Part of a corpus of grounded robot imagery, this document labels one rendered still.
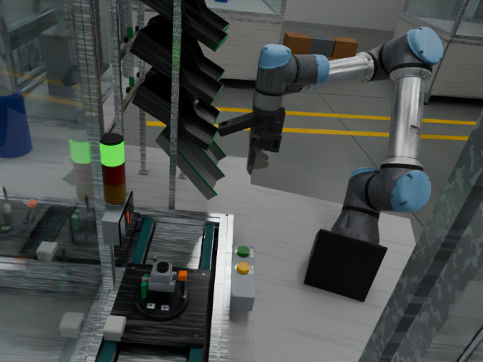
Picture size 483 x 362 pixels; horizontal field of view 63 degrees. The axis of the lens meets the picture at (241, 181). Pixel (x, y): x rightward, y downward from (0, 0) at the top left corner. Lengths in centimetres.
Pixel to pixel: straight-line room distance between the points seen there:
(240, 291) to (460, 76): 538
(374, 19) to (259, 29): 593
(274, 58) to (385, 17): 978
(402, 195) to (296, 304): 46
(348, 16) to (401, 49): 906
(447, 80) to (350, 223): 499
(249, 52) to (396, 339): 492
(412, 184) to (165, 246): 77
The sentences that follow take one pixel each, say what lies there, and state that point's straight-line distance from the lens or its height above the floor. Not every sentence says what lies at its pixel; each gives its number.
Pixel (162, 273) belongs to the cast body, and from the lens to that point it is 101.
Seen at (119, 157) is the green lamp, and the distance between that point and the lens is 87.
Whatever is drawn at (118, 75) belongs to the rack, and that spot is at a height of 141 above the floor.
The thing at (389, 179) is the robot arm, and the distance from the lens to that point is 118.
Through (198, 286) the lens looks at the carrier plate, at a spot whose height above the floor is 97.
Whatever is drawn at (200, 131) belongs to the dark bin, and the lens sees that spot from 136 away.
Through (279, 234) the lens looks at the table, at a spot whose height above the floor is 86.
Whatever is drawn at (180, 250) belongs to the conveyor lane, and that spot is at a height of 92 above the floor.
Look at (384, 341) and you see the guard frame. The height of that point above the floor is 169.
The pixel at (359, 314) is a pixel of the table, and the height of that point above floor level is 86.
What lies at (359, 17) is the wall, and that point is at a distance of 1045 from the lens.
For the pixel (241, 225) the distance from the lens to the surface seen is 151.
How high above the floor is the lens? 183
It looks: 33 degrees down
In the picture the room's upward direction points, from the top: 8 degrees clockwise
